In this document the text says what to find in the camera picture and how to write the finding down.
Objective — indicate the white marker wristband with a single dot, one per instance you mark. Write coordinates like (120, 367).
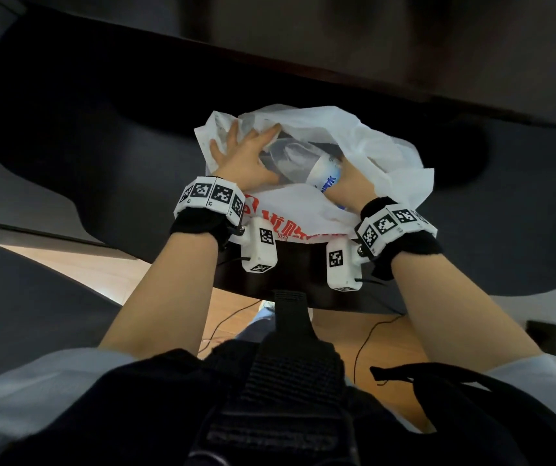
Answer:
(389, 223)
(210, 193)

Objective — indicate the person's right forearm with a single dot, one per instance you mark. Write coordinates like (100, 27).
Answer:
(452, 310)

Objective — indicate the blue jeans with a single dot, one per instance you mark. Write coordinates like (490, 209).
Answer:
(257, 327)

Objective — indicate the person's left little finger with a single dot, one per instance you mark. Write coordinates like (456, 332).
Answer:
(216, 152)

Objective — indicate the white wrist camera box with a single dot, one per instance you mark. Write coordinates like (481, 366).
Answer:
(342, 266)
(261, 247)

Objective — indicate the person's left thumb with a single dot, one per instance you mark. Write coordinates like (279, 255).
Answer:
(269, 177)

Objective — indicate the person's right hand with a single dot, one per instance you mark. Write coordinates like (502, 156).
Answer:
(353, 189)

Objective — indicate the white plastic bag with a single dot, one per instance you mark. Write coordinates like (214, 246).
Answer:
(384, 160)

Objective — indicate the black chest harness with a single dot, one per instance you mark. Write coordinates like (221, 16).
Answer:
(278, 402)

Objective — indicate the clear plastic water bottle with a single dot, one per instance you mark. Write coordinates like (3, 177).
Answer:
(302, 162)

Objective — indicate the person's left hand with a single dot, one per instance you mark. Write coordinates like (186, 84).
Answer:
(241, 164)

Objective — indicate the person's left forearm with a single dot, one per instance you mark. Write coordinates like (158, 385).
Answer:
(171, 296)

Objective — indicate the person's left middle finger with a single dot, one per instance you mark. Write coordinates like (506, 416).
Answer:
(250, 138)

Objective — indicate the light grey shirt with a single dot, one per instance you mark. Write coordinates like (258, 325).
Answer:
(30, 388)

